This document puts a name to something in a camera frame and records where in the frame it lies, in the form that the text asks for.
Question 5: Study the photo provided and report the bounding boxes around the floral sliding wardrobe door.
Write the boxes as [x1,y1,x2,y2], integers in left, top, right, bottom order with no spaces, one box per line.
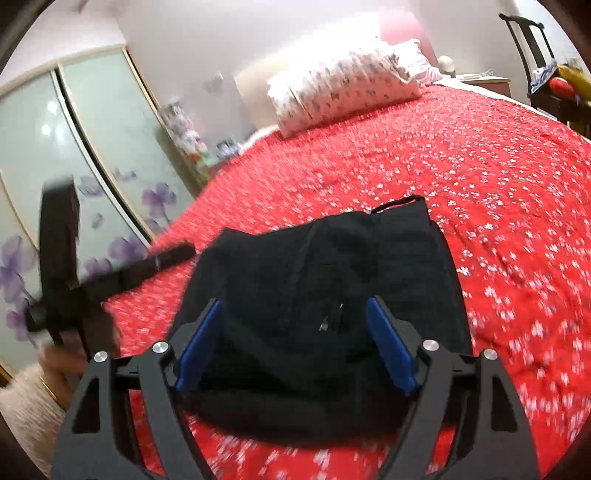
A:
[1,48,199,379]

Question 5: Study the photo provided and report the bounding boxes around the right bedside table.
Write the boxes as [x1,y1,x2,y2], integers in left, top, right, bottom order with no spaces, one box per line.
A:
[456,73,512,97]

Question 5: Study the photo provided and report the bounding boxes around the black pants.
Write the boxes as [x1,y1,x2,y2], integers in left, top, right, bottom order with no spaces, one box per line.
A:
[173,196,472,444]

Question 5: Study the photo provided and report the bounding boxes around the red floral bedspread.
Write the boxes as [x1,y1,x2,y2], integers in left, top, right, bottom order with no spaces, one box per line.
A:
[108,86,590,479]

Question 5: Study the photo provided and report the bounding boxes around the floral white pillow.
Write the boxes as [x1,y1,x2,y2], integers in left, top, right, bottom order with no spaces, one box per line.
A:
[267,38,444,138]

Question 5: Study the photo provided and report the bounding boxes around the red and yellow items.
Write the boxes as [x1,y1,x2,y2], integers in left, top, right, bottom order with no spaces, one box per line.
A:
[549,65,591,102]

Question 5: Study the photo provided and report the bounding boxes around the plush toy stack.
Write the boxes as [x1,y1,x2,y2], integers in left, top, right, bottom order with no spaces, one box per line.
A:
[159,100,214,185]

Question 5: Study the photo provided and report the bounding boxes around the person left hand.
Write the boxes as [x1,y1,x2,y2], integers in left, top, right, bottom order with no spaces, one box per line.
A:
[38,310,123,411]

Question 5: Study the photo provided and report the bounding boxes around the black chair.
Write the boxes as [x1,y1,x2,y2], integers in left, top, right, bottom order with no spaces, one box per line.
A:
[499,13,590,139]

